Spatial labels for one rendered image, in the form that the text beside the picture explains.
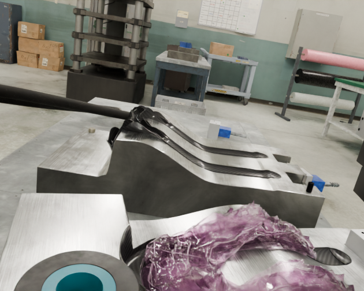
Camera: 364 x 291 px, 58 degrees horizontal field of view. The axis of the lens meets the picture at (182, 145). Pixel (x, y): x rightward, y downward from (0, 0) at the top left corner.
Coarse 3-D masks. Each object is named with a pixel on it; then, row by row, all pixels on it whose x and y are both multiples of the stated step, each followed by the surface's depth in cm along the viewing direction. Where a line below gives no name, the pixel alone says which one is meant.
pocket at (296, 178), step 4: (288, 176) 67; (292, 176) 67; (296, 176) 67; (300, 176) 67; (304, 176) 66; (292, 180) 67; (296, 180) 67; (300, 180) 67; (304, 180) 67; (304, 184) 66
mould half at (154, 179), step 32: (160, 128) 66; (64, 160) 61; (96, 160) 63; (128, 160) 56; (160, 160) 56; (224, 160) 69; (256, 160) 71; (64, 192) 58; (96, 192) 58; (128, 192) 58; (160, 192) 58; (192, 192) 58; (224, 192) 58; (256, 192) 57; (288, 192) 57; (320, 192) 59
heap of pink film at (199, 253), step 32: (224, 224) 39; (256, 224) 40; (288, 224) 43; (160, 256) 34; (192, 256) 35; (224, 256) 37; (160, 288) 31; (192, 288) 30; (224, 288) 31; (256, 288) 31; (288, 288) 31; (320, 288) 30; (352, 288) 34
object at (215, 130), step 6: (210, 120) 114; (210, 126) 110; (216, 126) 110; (222, 126) 114; (210, 132) 111; (216, 132) 111; (222, 132) 111; (228, 132) 111; (234, 132) 112; (210, 138) 112; (216, 138) 111; (228, 138) 111
